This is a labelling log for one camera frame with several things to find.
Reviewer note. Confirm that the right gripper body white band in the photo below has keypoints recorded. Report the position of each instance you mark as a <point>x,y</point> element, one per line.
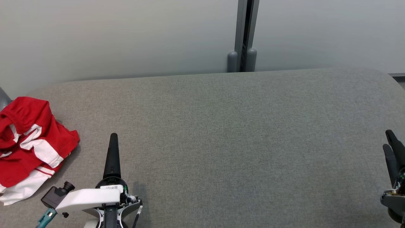
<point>397,199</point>

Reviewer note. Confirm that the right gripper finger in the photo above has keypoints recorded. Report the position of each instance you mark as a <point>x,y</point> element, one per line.
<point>399,152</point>
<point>391,164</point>

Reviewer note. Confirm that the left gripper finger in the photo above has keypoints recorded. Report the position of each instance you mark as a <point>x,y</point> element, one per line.
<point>112,158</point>

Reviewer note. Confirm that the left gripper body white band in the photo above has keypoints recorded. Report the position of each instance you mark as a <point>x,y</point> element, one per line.
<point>91,199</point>

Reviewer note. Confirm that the red jersey white striped trim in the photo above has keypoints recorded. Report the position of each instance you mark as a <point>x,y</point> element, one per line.
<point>22,190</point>

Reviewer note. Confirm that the red shorts white trim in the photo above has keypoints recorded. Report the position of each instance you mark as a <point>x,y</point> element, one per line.
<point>38,110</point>

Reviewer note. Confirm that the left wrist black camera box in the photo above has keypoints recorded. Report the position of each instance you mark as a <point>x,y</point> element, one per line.
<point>55,194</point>

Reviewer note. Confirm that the grey single partition post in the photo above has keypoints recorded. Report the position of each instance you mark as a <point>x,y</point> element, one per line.
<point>3,101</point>

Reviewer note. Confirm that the grey double partition post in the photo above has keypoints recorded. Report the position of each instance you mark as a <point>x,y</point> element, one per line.
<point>242,31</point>

